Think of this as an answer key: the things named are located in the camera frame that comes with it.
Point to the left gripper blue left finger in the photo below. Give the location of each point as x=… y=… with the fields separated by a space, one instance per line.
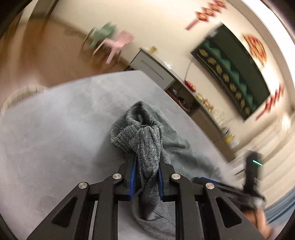
x=89 y=211

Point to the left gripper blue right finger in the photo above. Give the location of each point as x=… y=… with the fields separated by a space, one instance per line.
x=202 y=210

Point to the grey knit garment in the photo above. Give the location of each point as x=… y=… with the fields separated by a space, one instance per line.
x=144 y=131

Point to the person's right hand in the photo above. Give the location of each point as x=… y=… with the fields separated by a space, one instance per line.
x=258 y=219

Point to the blue window curtain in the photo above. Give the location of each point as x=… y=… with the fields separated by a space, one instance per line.
x=280 y=211

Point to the cream window curtain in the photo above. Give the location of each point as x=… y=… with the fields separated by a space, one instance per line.
x=276 y=178

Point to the yellow box on cabinet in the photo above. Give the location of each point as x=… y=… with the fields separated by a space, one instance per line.
x=229 y=139

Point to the clear glass cups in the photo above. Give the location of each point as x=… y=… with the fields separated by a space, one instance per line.
x=218 y=117

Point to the long grey tv cabinet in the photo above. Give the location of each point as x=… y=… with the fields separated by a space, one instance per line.
x=175 y=87

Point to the red hanging knot ornament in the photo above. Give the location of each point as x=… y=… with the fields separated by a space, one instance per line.
x=272 y=101

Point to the gold ornaments on cabinet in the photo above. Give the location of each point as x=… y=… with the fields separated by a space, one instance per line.
x=203 y=100

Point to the red fruit plate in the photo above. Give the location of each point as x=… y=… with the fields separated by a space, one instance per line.
x=190 y=86

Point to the round red gold ornament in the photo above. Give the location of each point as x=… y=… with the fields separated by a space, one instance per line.
x=256 y=48

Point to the small yellow cup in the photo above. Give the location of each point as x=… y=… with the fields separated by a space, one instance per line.
x=152 y=49

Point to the green plastic chair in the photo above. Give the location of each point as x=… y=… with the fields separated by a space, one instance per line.
x=100 y=34

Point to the pink plastic chair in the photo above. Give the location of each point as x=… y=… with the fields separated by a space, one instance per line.
x=124 y=38

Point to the wall television with pattern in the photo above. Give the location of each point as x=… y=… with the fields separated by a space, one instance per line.
x=231 y=65

